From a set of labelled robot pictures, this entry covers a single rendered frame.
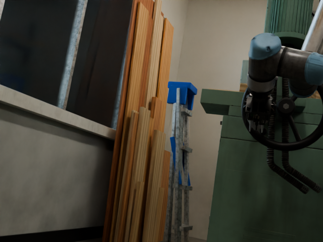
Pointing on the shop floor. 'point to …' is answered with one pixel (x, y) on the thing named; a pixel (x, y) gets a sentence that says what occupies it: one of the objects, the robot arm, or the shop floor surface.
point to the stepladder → (179, 158)
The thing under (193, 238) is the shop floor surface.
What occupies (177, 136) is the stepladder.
